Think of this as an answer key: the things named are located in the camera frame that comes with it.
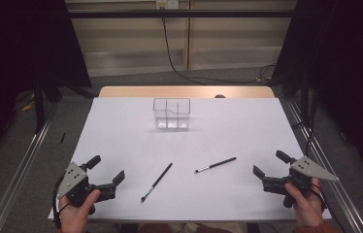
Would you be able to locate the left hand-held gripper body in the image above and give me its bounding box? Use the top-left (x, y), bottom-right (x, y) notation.
top-left (56, 161), bottom-right (117, 209)

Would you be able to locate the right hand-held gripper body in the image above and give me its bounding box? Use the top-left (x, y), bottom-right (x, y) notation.
top-left (261, 155), bottom-right (340, 198)

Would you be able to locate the black makeup brush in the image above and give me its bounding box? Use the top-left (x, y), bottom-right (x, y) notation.
top-left (194, 156), bottom-right (238, 175)
top-left (140, 162), bottom-right (174, 204)

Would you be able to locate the clear plastic organizer box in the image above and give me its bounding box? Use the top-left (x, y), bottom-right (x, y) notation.
top-left (152, 97), bottom-right (192, 131)

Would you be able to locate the person's right hand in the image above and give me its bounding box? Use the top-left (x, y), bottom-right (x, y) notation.
top-left (283, 177), bottom-right (325, 228)

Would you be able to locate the person's left hand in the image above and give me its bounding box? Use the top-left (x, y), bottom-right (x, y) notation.
top-left (58, 189), bottom-right (102, 233)

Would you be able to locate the black metal stand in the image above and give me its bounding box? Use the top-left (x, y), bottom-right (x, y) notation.
top-left (32, 74), bottom-right (64, 134)
top-left (299, 71), bottom-right (312, 125)

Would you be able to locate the white table board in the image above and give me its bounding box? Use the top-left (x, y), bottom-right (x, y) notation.
top-left (48, 96), bottom-right (333, 223)

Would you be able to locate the black curtain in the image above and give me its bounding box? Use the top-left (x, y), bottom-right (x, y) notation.
top-left (271, 0), bottom-right (363, 188)
top-left (0, 0), bottom-right (92, 169)

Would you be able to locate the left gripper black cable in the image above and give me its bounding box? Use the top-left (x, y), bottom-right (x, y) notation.
top-left (51, 174), bottom-right (66, 230)

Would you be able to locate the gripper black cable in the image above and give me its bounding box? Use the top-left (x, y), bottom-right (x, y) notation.
top-left (310, 183), bottom-right (329, 213)
top-left (51, 174), bottom-right (66, 230)

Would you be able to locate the thin black floor cable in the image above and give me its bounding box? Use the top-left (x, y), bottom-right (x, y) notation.
top-left (290, 93), bottom-right (319, 156)

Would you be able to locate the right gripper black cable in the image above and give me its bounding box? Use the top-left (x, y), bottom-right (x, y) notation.
top-left (310, 183), bottom-right (329, 213)

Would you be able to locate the aluminium floor rail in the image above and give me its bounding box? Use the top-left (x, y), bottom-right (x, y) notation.
top-left (0, 101), bottom-right (59, 233)
top-left (285, 98), bottom-right (363, 233)

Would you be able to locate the long black wall cable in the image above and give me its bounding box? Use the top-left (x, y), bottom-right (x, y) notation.
top-left (160, 6), bottom-right (278, 85)

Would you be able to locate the black horizontal frame bar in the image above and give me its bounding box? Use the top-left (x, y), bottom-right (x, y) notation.
top-left (67, 9), bottom-right (295, 18)

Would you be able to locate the white wall socket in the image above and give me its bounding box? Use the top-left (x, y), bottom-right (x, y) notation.
top-left (155, 0), bottom-right (180, 10)

